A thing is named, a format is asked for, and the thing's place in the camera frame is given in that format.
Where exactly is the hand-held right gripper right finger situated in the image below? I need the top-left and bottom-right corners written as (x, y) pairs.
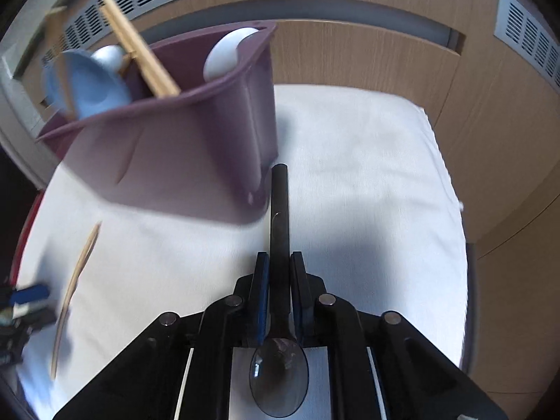
top-left (289, 251), bottom-right (510, 420)

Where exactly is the short grey vent grille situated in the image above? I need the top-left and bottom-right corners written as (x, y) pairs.
top-left (493, 0), bottom-right (560, 80)

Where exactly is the small metal spoon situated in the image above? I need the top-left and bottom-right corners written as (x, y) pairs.
top-left (93, 45), bottom-right (128, 75)

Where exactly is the white ceramic spoon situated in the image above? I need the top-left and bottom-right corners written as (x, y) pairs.
top-left (203, 27), bottom-right (259, 83)

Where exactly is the wooden cabinet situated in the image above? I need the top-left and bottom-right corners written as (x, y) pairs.
top-left (0, 0), bottom-right (560, 420)

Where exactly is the blue plastic spoon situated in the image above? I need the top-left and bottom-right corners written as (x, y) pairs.
top-left (42, 49), bottom-right (134, 121)

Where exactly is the black-handled grey spoon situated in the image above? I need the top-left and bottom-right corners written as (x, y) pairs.
top-left (248, 164), bottom-right (310, 418)

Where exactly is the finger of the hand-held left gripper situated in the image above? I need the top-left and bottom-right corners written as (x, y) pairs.
top-left (6, 283), bottom-right (51, 306)
top-left (0, 305), bottom-right (57, 329)

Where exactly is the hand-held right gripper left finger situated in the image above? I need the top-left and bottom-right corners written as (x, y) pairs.
top-left (52, 251), bottom-right (271, 420)

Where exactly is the purple plastic utensil holder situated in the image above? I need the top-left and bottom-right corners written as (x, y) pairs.
top-left (35, 21), bottom-right (279, 226)

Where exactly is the white tablecloth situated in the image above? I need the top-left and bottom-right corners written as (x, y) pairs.
top-left (15, 83), bottom-right (470, 420)

